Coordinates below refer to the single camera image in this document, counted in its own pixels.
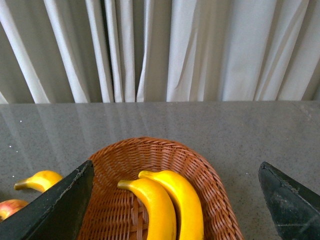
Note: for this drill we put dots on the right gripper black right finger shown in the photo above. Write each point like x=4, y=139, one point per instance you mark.
x=294, y=208

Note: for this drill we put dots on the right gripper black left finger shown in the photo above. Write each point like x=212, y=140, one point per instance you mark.
x=57, y=214

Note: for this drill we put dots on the yellow banana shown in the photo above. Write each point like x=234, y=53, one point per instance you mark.
x=40, y=181

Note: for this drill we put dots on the red apple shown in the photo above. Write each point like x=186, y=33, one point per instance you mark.
x=10, y=207

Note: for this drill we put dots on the right wicker basket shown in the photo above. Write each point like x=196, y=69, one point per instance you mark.
x=115, y=214

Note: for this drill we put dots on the front banana in basket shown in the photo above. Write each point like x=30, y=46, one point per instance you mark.
x=162, y=223

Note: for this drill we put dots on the banana in basket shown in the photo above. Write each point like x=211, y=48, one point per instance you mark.
x=162, y=223
x=190, y=220

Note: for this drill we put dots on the rear banana in basket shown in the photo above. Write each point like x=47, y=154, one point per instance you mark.
x=190, y=220

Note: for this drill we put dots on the white pleated curtain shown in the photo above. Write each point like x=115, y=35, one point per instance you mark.
x=113, y=51

